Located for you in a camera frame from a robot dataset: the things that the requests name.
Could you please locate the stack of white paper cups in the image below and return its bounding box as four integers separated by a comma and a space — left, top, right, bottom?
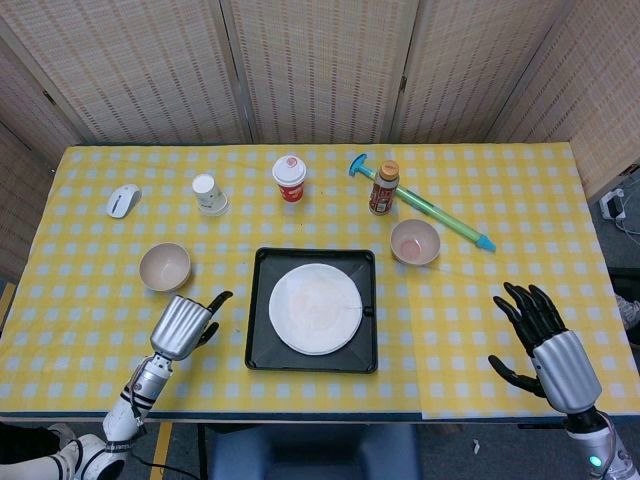
191, 173, 230, 217

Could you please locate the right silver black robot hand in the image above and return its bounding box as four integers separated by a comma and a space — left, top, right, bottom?
488, 282, 603, 415

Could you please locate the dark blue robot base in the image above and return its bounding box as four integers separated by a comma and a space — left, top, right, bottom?
207, 423, 424, 480

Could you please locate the green and blue water pump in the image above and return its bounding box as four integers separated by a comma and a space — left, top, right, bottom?
348, 154, 497, 254

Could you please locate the woven folding screen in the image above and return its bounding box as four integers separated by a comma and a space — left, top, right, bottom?
0, 0, 640, 286

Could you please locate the red paper cup white lid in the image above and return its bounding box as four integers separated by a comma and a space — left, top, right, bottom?
271, 155, 307, 204

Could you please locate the white power strip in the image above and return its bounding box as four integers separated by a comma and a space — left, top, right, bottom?
598, 188, 629, 221

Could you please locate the beige plastic bowl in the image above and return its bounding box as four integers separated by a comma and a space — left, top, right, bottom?
138, 242, 192, 293
390, 218, 442, 266

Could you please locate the yellow checked tablecloth sheet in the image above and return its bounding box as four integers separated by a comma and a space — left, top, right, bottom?
0, 144, 426, 421
397, 142, 634, 421

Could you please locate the white computer mouse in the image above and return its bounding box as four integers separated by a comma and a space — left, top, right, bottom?
105, 183, 143, 219

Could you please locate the black square plastic tray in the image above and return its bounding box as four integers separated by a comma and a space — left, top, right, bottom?
244, 246, 379, 375

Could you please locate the brown drink bottle yellow cap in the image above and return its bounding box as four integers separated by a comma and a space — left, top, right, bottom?
368, 159, 400, 217

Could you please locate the white sneaker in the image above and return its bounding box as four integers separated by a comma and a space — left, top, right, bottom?
614, 292, 640, 346

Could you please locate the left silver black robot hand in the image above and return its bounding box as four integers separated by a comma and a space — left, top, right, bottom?
149, 290, 234, 362

